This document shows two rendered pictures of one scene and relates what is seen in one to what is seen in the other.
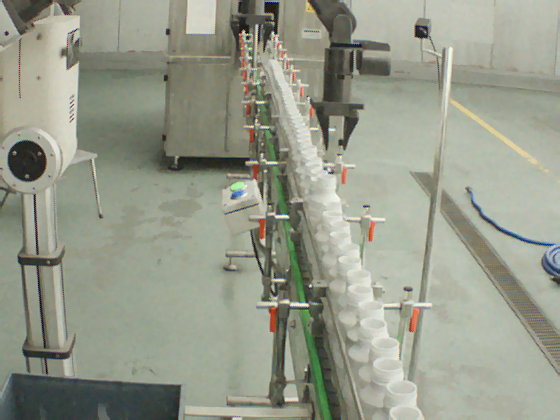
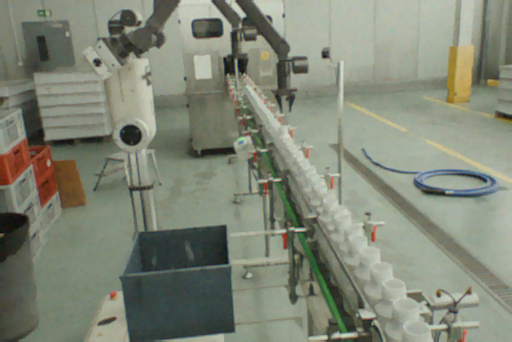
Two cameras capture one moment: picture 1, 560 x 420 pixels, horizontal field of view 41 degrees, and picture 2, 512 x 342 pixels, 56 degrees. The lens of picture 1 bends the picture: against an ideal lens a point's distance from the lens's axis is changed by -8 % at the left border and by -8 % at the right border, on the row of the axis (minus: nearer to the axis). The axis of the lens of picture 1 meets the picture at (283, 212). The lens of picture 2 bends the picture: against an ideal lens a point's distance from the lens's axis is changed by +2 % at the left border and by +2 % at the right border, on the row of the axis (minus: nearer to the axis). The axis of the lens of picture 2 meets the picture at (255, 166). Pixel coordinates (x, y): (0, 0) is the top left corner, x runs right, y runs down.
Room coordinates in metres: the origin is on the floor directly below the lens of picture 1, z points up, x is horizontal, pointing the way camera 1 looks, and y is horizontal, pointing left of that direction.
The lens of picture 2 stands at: (-0.38, 0.03, 1.58)
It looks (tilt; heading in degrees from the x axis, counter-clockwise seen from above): 16 degrees down; 0
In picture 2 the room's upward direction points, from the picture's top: 3 degrees counter-clockwise
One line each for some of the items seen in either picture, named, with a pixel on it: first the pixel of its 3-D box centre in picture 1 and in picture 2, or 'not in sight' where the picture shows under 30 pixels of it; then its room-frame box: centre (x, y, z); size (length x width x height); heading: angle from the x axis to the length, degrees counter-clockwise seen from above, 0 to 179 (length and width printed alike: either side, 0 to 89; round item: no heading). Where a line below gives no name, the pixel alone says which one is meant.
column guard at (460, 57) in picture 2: not in sight; (459, 74); (9.26, -4.09, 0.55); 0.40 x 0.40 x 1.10; 5
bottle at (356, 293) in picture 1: (355, 338); (304, 188); (1.09, -0.12, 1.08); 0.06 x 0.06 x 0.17
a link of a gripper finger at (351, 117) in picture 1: (338, 126); (286, 101); (1.54, -0.10, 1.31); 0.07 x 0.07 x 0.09; 5
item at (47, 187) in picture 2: not in sight; (23, 190); (3.70, 2.14, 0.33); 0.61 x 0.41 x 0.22; 7
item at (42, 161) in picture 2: not in sight; (19, 167); (3.70, 2.14, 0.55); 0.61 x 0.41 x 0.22; 7
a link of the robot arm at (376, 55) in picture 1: (360, 44); (292, 59); (1.55, -0.13, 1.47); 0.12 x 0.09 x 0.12; 93
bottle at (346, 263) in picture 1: (345, 306); (298, 178); (1.20, -0.11, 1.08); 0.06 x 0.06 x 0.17
